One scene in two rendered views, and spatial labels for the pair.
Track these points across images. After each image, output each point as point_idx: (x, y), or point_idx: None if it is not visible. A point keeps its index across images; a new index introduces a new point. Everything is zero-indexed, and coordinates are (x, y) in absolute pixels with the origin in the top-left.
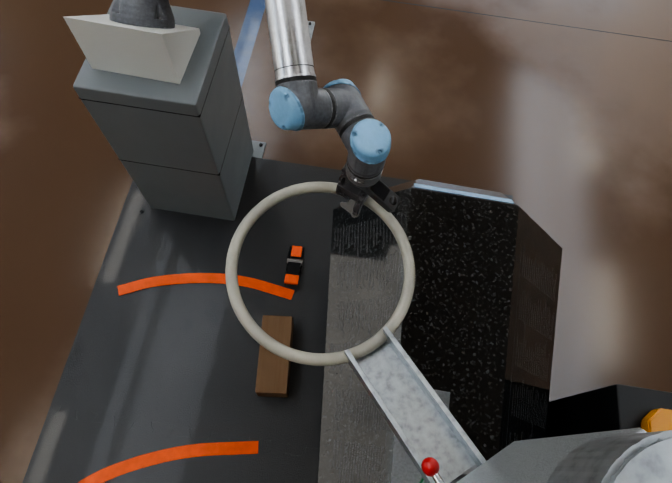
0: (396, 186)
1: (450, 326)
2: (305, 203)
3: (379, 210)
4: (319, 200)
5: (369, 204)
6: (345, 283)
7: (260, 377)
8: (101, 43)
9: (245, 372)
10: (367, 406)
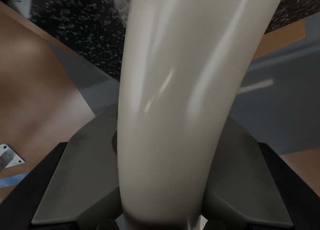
0: (12, 16)
1: None
2: (114, 84)
3: (242, 48)
4: (104, 75)
5: (206, 167)
6: (278, 5)
7: (290, 40)
8: None
9: (272, 52)
10: None
